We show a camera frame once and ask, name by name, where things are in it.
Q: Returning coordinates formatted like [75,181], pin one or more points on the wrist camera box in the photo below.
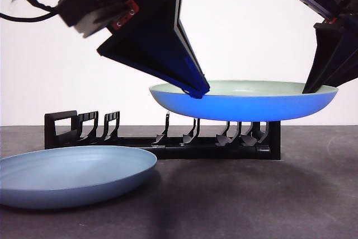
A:
[81,12]
[313,1]

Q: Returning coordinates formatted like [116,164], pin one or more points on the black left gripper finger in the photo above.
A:
[145,48]
[174,4]

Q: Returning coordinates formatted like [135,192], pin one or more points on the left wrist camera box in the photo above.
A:
[81,12]

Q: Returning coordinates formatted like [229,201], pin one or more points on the blue plate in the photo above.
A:
[72,177]

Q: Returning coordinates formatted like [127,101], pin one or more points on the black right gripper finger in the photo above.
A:
[348,51]
[324,54]

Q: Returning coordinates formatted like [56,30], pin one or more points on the black plate rack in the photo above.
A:
[195,149]

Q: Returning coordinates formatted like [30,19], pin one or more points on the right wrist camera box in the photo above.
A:
[313,1]

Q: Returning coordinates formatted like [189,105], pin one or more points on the green plate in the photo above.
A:
[246,106]

